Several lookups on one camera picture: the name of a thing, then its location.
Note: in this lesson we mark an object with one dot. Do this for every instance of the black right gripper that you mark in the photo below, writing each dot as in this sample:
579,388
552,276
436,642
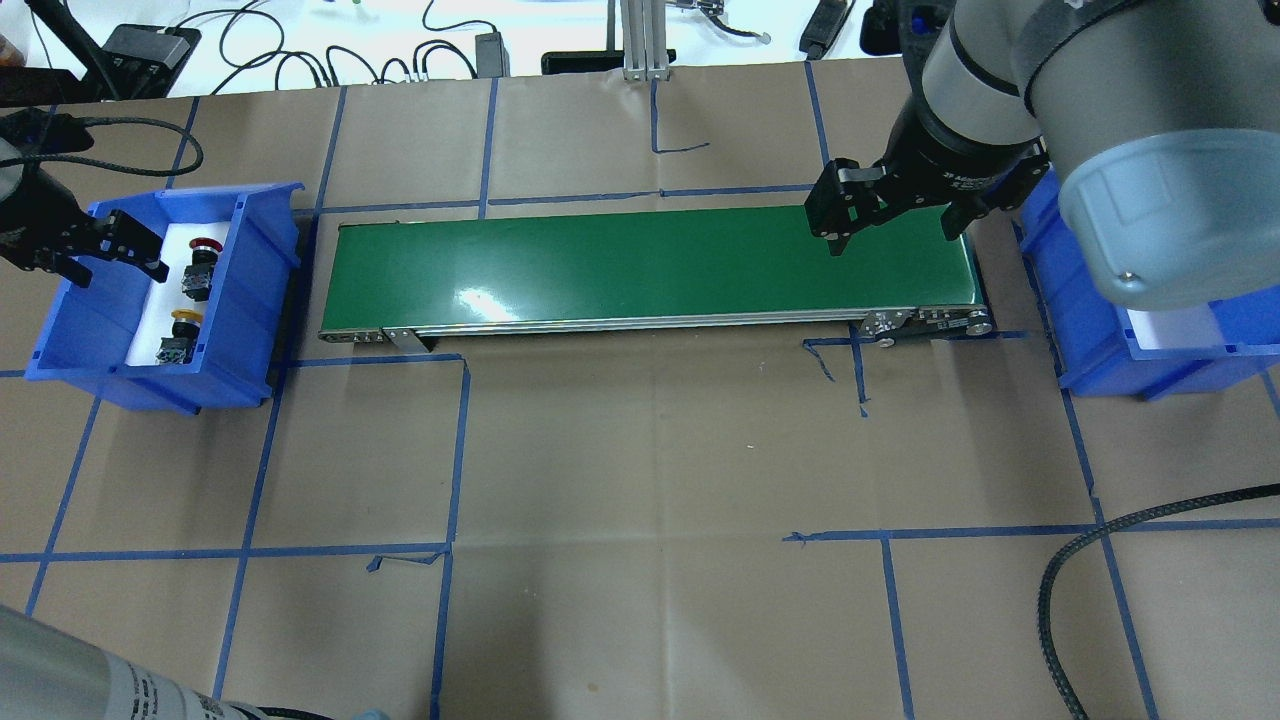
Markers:
950,160

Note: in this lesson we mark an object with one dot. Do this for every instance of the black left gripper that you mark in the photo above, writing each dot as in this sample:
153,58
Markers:
14,218

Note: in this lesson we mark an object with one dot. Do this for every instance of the red push button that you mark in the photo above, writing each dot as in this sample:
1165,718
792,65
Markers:
196,283

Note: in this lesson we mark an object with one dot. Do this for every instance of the yellow push button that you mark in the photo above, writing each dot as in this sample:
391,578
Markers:
179,347

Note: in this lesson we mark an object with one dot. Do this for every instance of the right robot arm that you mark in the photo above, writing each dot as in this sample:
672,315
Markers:
1158,117

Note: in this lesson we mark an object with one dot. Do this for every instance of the white foam pad left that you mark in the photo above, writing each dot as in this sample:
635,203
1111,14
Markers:
161,299

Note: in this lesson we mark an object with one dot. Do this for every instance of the white foam pad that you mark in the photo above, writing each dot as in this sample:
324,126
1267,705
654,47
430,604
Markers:
1179,329
161,299

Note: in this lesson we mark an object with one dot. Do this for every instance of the green conveyor belt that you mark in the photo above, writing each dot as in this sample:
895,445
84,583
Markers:
649,270

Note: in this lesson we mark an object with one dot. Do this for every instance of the blue bin left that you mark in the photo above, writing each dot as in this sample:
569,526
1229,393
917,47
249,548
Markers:
87,331

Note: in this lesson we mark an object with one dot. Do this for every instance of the blue bin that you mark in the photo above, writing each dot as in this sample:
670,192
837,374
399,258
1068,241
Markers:
87,331
1098,352

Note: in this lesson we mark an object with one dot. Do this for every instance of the blue bin right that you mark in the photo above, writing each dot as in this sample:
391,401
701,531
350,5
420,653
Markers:
1098,352

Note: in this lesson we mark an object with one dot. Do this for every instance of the white foam pad right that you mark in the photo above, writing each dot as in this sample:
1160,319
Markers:
1179,329

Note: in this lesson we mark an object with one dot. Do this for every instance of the black power adapter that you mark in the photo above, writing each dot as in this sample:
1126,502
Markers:
491,56

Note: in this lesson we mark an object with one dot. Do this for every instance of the aluminium frame post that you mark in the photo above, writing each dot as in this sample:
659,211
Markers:
644,46

